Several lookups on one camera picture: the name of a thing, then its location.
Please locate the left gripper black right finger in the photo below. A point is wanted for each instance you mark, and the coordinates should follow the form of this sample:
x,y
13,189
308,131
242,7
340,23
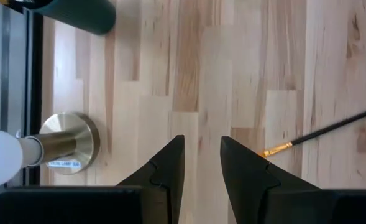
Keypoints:
x,y
257,186

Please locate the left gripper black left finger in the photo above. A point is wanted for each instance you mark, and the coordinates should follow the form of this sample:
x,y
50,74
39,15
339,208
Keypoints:
x,y
164,174

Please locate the dark green cup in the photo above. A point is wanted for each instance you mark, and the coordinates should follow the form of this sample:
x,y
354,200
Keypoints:
x,y
83,14

